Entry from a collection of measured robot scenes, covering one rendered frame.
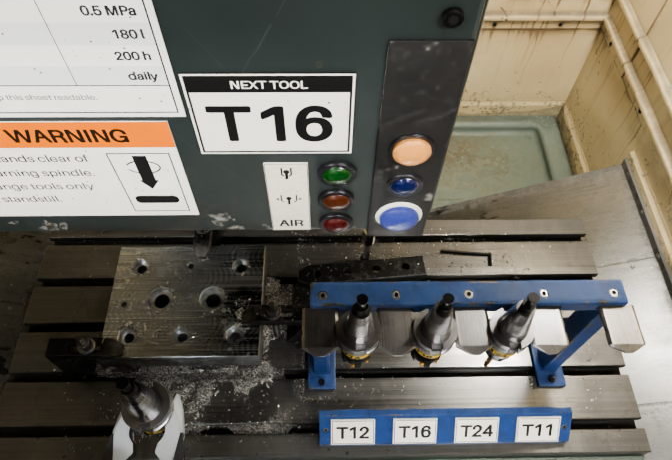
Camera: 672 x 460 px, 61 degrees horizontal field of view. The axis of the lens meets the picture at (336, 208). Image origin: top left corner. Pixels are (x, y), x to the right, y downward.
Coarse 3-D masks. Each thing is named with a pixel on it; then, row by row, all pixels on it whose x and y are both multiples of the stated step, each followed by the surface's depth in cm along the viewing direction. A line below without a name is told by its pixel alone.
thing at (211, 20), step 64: (192, 0) 28; (256, 0) 28; (320, 0) 28; (384, 0) 28; (448, 0) 28; (192, 64) 31; (256, 64) 31; (320, 64) 31; (384, 64) 31; (192, 128) 35; (192, 192) 41; (256, 192) 41; (320, 192) 41
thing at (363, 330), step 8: (352, 312) 75; (368, 312) 75; (352, 320) 76; (360, 320) 75; (368, 320) 76; (344, 328) 80; (352, 328) 77; (360, 328) 76; (368, 328) 77; (352, 336) 79; (360, 336) 78; (368, 336) 79
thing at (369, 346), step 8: (344, 320) 82; (376, 320) 82; (376, 328) 81; (344, 336) 80; (376, 336) 80; (344, 344) 80; (352, 344) 80; (360, 344) 80; (368, 344) 80; (376, 344) 82; (352, 352) 81; (368, 352) 81
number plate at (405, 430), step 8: (400, 424) 100; (408, 424) 100; (416, 424) 101; (424, 424) 101; (432, 424) 101; (400, 432) 101; (408, 432) 101; (416, 432) 101; (424, 432) 101; (432, 432) 101; (400, 440) 101; (408, 440) 101; (416, 440) 101; (424, 440) 102; (432, 440) 102
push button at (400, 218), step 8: (392, 208) 42; (400, 208) 42; (408, 208) 42; (384, 216) 43; (392, 216) 43; (400, 216) 43; (408, 216) 43; (416, 216) 43; (384, 224) 44; (392, 224) 43; (400, 224) 43; (408, 224) 43
